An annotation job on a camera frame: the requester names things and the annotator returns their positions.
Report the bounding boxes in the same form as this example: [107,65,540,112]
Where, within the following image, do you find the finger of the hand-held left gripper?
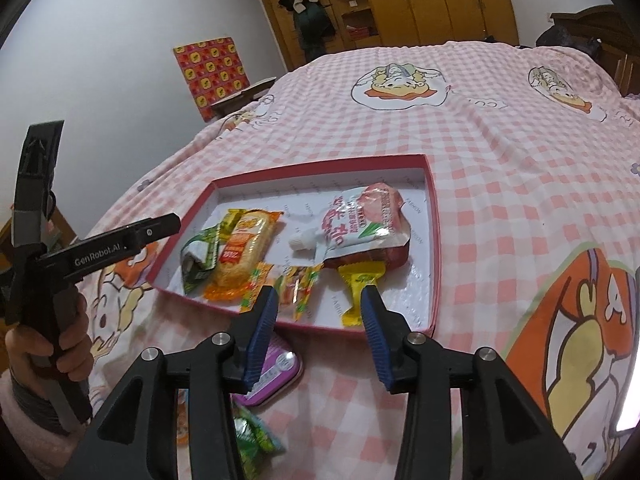
[125,212,182,253]

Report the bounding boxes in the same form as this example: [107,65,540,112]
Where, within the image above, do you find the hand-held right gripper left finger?
[72,286,279,480]

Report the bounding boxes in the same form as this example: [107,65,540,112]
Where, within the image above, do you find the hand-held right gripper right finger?
[360,284,583,480]

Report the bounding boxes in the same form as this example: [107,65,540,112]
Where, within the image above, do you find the purple tin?
[232,332,304,407]

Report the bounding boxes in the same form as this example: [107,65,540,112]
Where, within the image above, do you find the yellow packet with green print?
[337,260,388,328]

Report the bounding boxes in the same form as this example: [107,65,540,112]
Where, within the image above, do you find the large green snack packet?
[180,222,223,296]

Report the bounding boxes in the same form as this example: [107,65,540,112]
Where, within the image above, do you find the clear bag of colourful candies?
[235,262,326,322]

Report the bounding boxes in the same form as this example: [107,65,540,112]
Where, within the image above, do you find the yellow orange rice cracker packet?
[202,208,283,303]

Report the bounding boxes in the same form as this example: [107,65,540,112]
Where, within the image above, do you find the shallow red cardboard box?
[149,154,441,337]

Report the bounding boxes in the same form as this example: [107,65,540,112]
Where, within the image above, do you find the small green candy packet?
[232,405,288,467]

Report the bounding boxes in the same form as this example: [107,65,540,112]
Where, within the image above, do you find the white pink spout pouch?
[289,183,412,263]

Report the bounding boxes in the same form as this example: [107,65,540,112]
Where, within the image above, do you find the person's left forearm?
[0,360,96,480]

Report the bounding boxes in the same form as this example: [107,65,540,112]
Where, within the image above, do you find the person's left hand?
[5,292,96,386]

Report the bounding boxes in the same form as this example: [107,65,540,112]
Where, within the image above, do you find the open brown cardboard box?
[209,77,277,120]

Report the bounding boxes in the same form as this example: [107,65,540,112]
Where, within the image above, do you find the hanging dark clothes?
[277,0,337,61]

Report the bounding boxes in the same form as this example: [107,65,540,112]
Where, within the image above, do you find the wooden wardrobe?
[227,0,519,72]

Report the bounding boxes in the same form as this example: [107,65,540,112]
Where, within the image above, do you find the dark cloth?
[535,25,601,53]

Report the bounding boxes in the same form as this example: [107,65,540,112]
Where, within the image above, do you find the dark wooden headboard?
[550,5,640,97]

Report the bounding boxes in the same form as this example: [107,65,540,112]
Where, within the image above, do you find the red yellow wall poster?
[172,36,249,122]

